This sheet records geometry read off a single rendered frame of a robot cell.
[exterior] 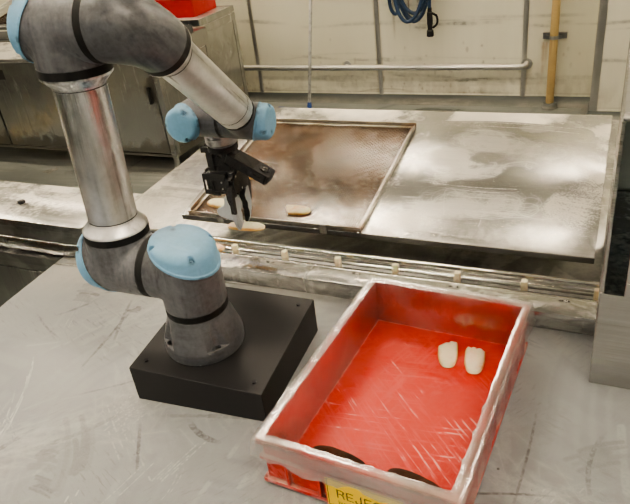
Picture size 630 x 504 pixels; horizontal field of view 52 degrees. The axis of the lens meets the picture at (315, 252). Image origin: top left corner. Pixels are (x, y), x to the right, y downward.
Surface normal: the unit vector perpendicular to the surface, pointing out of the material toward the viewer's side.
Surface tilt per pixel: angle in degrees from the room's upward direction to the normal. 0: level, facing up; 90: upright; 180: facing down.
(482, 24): 90
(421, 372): 0
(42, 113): 90
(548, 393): 0
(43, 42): 91
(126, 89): 90
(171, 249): 11
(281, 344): 4
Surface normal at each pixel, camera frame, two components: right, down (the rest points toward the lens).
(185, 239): 0.04, -0.80
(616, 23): -0.40, 0.50
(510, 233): -0.18, -0.76
